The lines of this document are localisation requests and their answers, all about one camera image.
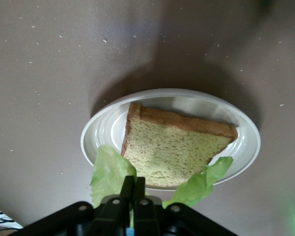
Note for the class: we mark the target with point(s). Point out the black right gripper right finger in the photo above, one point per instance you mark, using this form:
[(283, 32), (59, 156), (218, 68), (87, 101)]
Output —
[(145, 214)]

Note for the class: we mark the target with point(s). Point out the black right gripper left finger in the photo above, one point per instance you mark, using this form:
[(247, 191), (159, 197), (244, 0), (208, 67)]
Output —
[(118, 214)]

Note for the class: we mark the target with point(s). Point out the green lettuce leaf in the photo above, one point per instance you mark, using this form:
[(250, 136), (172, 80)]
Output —
[(108, 167)]

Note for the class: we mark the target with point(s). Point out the light crust bread slice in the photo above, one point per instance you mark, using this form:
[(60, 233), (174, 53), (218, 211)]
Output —
[(172, 147)]

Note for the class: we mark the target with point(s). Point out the beige plate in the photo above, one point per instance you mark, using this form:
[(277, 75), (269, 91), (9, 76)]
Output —
[(245, 147)]

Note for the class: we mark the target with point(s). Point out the brown table cover mat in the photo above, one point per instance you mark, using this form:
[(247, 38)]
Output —
[(64, 73)]

